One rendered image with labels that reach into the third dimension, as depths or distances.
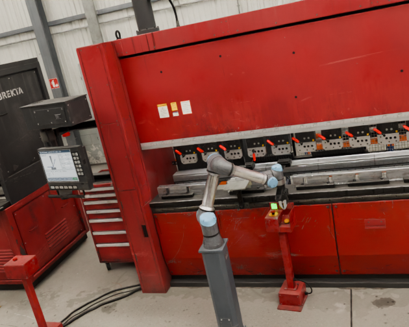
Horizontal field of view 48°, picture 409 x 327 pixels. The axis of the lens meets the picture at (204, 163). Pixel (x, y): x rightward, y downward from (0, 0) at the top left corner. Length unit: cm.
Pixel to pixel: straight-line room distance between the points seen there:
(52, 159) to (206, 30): 157
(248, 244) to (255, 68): 149
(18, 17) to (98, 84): 612
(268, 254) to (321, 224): 55
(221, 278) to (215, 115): 130
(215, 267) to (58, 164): 148
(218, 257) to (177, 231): 94
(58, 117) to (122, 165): 71
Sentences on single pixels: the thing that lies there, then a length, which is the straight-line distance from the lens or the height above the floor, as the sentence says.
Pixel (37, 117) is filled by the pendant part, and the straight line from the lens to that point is 383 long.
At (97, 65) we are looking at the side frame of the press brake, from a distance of 387.
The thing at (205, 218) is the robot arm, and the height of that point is 100.
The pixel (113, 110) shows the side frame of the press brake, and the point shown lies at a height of 176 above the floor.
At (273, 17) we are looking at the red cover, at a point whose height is 223.
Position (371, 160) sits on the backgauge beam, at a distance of 400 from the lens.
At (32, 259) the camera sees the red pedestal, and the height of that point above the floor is 79.
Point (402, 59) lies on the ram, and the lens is 354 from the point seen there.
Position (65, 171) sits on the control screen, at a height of 140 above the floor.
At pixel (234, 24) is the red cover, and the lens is 360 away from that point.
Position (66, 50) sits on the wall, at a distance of 936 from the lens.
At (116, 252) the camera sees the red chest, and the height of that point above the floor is 24.
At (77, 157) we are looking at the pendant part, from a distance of 363.
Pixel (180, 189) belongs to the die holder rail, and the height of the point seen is 94.
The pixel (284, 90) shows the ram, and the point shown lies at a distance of 360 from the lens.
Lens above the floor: 228
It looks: 17 degrees down
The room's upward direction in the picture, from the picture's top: 12 degrees counter-clockwise
